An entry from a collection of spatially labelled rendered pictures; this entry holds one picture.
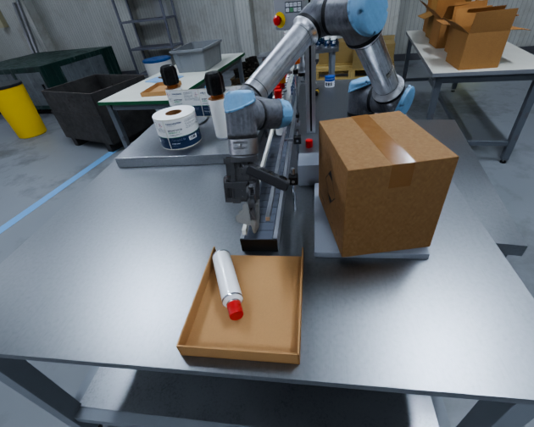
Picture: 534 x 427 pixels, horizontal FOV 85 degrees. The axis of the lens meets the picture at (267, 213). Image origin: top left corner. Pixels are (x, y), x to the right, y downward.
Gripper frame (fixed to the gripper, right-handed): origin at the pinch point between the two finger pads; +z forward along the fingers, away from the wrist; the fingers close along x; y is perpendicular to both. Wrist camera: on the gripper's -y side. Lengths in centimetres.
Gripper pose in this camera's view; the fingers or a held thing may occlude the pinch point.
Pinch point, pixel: (257, 228)
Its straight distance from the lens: 80.9
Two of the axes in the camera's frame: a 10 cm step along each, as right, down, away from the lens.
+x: -1.5, 3.1, -9.4
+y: -9.9, 0.1, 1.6
